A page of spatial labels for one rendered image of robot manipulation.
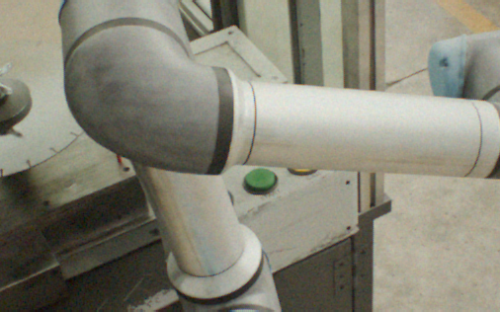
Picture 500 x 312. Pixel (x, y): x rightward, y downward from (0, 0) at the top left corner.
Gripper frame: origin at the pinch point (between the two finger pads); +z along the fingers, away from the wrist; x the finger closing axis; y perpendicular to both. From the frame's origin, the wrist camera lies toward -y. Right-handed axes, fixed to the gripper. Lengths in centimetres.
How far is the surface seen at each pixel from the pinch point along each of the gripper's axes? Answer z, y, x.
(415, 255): 91, -31, 70
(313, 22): -13.9, -34.8, 18.0
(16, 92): -5, -77, 1
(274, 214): 4.4, -34.0, -3.1
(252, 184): 0.3, -37.3, -2.1
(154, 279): 16, -51, -11
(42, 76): -4, -76, 6
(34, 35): 16, -102, 38
